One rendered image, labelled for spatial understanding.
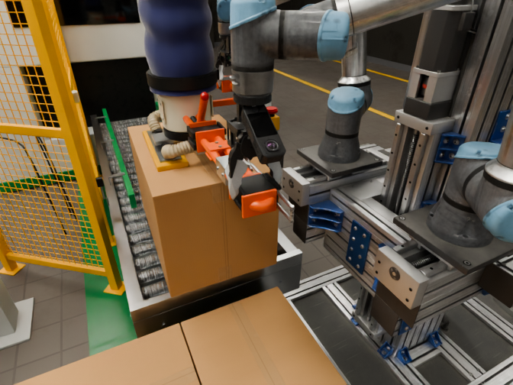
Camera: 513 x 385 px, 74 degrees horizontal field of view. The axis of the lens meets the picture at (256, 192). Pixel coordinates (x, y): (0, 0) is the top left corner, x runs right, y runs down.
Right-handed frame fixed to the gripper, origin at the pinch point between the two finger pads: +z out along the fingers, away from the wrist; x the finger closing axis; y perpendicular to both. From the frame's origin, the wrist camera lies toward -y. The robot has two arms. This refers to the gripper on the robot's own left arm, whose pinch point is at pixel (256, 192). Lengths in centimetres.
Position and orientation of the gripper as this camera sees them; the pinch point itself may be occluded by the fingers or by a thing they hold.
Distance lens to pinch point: 71.1
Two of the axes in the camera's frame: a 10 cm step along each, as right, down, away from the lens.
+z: -0.1, 8.6, 5.1
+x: -9.2, 2.0, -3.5
